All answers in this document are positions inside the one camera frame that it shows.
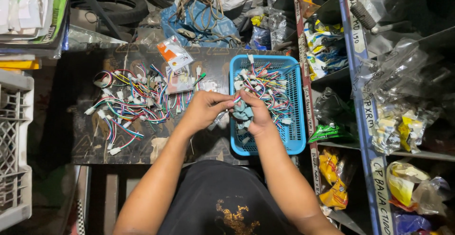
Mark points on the person's right hand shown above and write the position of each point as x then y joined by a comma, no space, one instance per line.
258,116

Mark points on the person's left hand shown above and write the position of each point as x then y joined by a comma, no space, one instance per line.
203,111

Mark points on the teal cleaning cloth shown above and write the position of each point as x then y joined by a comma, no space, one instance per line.
243,115

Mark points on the blue plastic basket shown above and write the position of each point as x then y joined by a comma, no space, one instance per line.
295,121

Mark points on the orange and white plastic packet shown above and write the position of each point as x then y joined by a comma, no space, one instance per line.
175,52

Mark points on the blue plastic bag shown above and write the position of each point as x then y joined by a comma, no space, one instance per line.
199,25

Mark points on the heap of clear plastic packets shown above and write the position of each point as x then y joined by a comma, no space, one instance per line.
270,25

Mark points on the person's black shirt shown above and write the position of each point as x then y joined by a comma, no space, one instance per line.
224,203

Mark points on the metal shelf rack with packets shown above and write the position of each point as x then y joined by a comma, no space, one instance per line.
373,103

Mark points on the black rubber tyre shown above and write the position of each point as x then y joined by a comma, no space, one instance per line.
113,4

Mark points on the white plastic crate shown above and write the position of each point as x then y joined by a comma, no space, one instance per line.
14,149

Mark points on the stack of papers and bags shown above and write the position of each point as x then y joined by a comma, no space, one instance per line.
32,11

